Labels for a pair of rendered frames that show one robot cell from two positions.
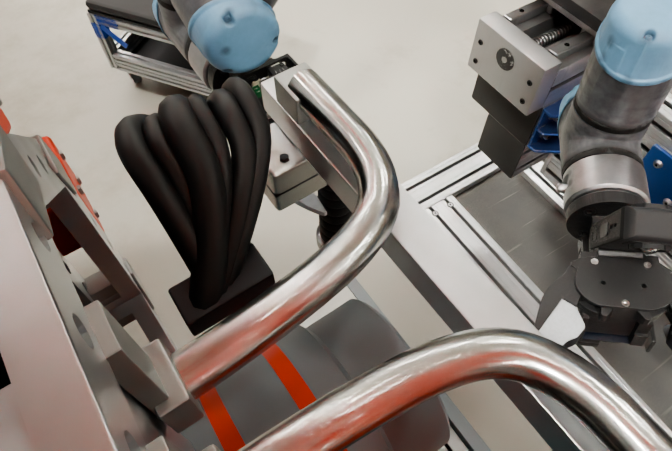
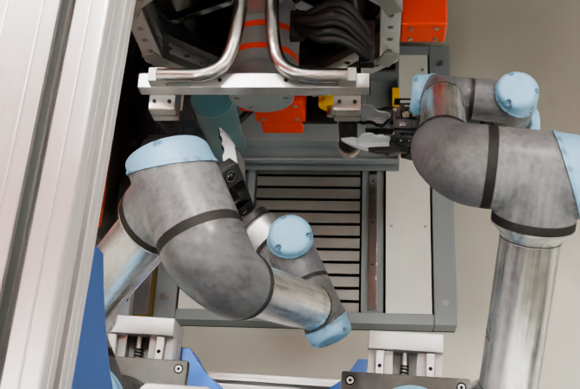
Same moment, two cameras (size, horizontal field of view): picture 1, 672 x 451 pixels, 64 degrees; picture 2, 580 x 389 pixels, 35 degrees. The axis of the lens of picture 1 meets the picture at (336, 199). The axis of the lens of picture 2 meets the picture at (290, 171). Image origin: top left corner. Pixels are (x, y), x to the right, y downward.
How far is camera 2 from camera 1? 1.50 m
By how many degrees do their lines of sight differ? 53
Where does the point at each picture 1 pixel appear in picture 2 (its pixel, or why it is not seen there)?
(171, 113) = (335, 12)
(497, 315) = (234, 80)
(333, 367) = (264, 57)
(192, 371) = not seen: outside the picture
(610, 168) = (266, 225)
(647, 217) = (228, 163)
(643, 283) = not seen: hidden behind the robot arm
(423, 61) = not seen: outside the picture
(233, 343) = (268, 8)
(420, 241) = (268, 78)
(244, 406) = not seen: hidden behind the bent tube
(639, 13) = (294, 223)
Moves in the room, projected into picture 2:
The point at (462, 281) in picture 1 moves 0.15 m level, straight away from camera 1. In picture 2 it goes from (249, 79) to (283, 147)
